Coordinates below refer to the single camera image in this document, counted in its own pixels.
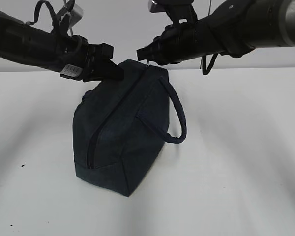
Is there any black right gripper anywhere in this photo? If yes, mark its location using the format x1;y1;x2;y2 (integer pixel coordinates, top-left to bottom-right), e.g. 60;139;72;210
136;21;225;65

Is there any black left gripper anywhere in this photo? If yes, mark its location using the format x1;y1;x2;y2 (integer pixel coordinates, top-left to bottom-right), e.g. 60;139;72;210
50;36;124;81

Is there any navy blue lunch bag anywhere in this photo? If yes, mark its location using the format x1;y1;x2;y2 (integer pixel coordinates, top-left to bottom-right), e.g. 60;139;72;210
72;59;187;197

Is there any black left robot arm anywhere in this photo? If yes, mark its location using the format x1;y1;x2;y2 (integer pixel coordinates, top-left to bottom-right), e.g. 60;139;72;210
0;0;124;82

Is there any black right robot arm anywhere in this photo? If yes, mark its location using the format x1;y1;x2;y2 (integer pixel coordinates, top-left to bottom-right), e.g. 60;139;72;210
137;0;295;65

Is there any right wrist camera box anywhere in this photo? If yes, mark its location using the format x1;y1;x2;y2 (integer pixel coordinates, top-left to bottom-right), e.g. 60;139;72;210
148;0;198;25

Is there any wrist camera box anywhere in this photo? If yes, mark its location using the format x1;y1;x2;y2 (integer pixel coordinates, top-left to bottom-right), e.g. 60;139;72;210
56;0;84;30
148;0;198;25

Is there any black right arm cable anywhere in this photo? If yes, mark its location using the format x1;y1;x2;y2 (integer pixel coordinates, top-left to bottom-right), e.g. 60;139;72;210
199;53;219;76

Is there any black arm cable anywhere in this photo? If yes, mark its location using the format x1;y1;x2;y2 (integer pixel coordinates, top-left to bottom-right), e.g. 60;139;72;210
199;53;219;76
24;0;64;34

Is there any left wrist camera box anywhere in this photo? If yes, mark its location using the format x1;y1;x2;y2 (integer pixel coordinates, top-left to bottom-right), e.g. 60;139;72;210
56;0;84;30

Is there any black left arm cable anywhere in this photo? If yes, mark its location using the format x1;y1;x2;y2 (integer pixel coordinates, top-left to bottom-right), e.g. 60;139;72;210
24;0;64;34

